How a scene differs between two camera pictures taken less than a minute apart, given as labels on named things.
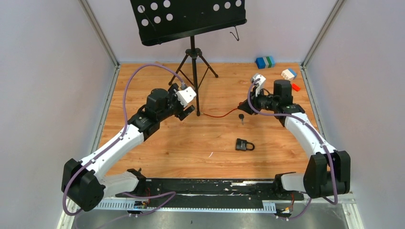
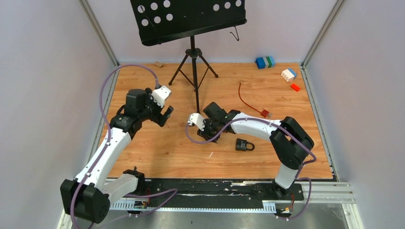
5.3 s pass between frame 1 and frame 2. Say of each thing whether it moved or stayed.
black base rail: stayed
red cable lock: moved
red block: stayed
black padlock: stayed
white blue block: stayed
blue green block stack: stayed
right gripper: moved
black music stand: stayed
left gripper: moved
